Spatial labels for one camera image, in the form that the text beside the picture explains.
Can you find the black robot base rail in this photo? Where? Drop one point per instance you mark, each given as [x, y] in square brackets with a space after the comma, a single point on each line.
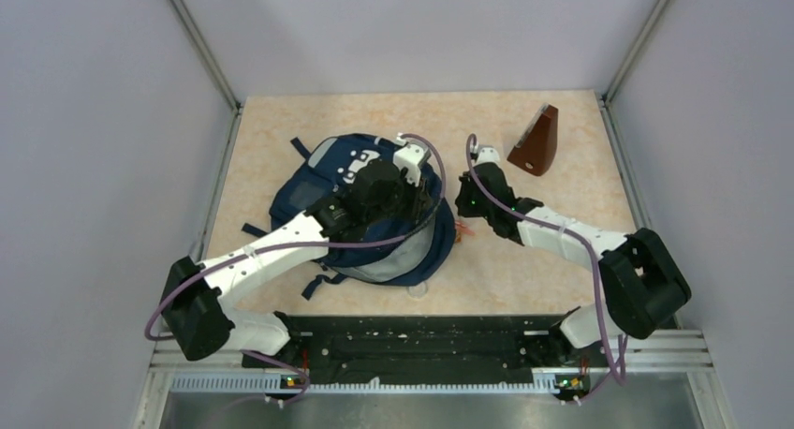
[436, 350]

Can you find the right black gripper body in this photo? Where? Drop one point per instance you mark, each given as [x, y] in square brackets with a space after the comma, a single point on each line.
[469, 205]

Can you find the pink pen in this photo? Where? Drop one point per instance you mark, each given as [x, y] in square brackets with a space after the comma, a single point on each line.
[462, 231]

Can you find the brown wooden metronome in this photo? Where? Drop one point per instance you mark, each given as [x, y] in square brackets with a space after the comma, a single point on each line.
[535, 151]

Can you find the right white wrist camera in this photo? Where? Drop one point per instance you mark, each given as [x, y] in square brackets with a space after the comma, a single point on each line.
[483, 154]

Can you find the navy blue student backpack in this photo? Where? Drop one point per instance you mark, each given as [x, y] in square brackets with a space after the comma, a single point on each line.
[355, 173]

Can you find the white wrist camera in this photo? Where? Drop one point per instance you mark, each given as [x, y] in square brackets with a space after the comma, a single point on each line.
[410, 158]
[483, 154]

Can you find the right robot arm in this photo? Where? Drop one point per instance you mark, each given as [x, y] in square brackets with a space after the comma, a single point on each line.
[638, 284]

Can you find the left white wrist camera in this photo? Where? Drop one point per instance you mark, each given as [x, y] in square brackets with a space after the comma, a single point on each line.
[410, 158]

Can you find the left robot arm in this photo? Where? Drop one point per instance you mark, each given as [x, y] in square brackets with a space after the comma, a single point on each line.
[199, 299]

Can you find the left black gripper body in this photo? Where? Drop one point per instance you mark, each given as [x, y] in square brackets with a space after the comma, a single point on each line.
[405, 202]

